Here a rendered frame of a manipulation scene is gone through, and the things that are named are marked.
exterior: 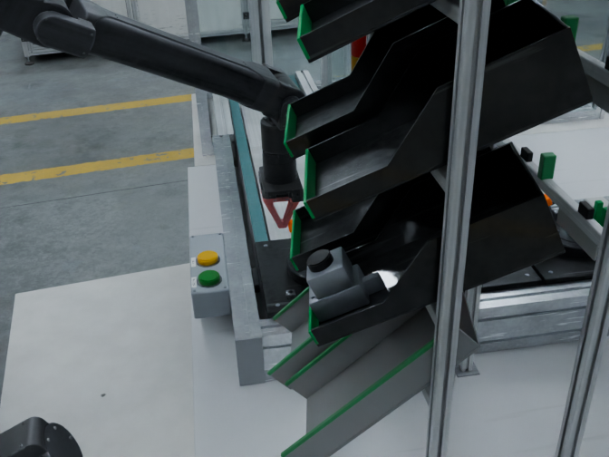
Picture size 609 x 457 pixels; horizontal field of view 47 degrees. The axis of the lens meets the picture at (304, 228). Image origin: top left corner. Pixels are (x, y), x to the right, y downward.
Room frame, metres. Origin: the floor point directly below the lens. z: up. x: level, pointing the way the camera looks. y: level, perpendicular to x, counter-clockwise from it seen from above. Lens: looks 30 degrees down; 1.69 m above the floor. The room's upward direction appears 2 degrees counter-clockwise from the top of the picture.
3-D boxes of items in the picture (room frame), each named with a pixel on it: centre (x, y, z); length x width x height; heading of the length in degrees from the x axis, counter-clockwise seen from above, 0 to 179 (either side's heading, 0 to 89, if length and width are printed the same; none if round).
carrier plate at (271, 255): (1.09, -0.03, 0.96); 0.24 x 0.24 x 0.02; 8
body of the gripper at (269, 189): (1.08, 0.04, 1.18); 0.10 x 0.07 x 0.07; 7
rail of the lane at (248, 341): (1.34, 0.15, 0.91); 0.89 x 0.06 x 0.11; 8
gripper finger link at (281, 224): (1.09, 0.04, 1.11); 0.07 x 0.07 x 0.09; 7
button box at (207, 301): (1.14, 0.19, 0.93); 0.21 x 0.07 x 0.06; 8
